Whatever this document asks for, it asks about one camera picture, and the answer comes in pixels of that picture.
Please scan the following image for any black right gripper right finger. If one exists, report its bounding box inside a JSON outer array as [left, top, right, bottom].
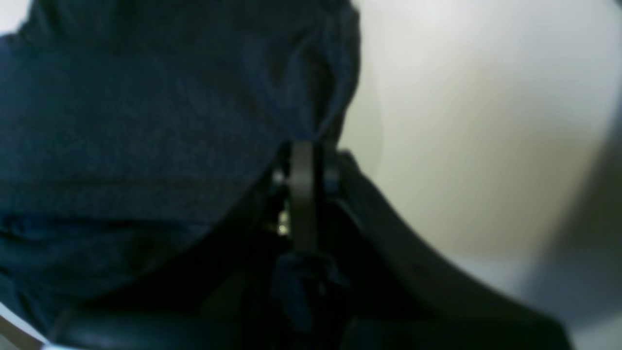
[[321, 146, 572, 350]]

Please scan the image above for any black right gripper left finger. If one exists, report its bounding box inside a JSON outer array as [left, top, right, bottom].
[[49, 141, 317, 350]]

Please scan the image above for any black T-shirt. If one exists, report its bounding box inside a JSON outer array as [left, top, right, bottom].
[[0, 0, 361, 333]]

